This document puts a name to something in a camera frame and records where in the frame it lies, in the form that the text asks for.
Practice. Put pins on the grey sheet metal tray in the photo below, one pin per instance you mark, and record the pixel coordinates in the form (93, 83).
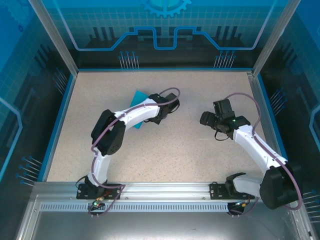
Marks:
(160, 227)

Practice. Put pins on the aluminium cross beam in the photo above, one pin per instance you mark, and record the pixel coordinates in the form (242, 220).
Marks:
(162, 191)

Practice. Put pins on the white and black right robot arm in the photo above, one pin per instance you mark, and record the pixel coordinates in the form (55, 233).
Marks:
(255, 145)

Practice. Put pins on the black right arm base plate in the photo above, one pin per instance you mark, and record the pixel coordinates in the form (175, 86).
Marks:
(216, 191)

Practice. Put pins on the blue printed gear panel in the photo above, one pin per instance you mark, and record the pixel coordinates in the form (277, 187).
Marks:
(100, 15)

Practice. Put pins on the blue table edge strip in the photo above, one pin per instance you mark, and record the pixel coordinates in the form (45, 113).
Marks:
(66, 100)
(275, 125)

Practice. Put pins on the aluminium frame post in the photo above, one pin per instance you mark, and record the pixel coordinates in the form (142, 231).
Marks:
(55, 37)
(275, 37)

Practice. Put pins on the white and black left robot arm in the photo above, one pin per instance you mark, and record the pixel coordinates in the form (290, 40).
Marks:
(140, 111)

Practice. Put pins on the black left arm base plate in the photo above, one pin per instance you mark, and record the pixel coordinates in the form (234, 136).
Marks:
(85, 193)

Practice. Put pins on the aluminium side rail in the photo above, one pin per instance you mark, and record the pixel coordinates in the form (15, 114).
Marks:
(266, 125)

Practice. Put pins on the blue printed side panel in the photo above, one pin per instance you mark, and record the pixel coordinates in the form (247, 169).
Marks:
(20, 100)
(300, 100)

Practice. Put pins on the blue cloth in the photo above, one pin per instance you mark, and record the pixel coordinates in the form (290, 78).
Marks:
(138, 97)

